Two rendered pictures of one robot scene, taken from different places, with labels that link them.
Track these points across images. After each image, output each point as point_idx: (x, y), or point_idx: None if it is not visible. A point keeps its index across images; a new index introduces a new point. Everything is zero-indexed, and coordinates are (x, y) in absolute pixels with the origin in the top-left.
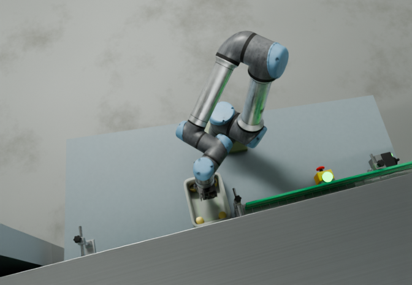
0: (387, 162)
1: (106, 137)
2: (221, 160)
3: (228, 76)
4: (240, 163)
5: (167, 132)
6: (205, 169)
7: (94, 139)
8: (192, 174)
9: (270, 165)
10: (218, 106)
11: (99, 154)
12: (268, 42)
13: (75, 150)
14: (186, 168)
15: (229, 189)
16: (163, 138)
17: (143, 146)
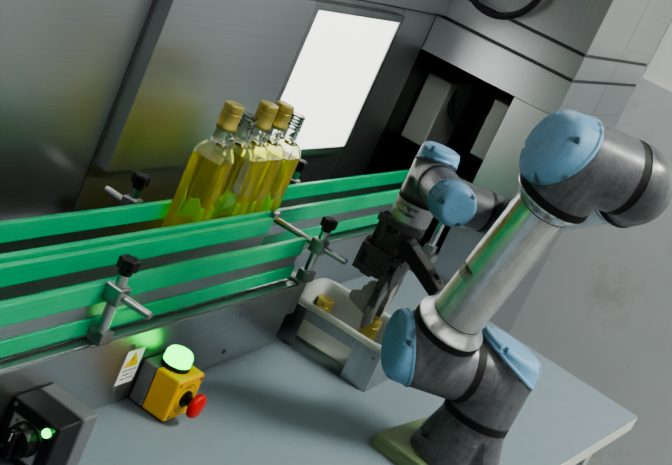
0: (52, 403)
1: (598, 428)
2: (426, 177)
3: None
4: (356, 419)
5: (537, 454)
6: (435, 144)
7: (608, 422)
8: (409, 390)
9: (296, 424)
10: (528, 354)
11: (570, 402)
12: (610, 130)
13: (604, 403)
14: (431, 399)
15: (325, 375)
16: (526, 441)
17: (536, 423)
